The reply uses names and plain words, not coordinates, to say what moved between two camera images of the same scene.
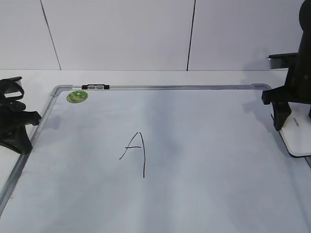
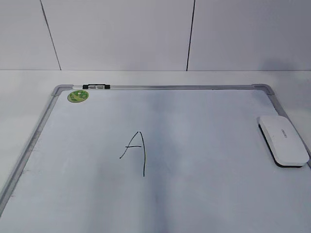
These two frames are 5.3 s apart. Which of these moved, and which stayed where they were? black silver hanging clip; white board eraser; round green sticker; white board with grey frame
Moved: white board eraser
Stayed: black silver hanging clip; round green sticker; white board with grey frame
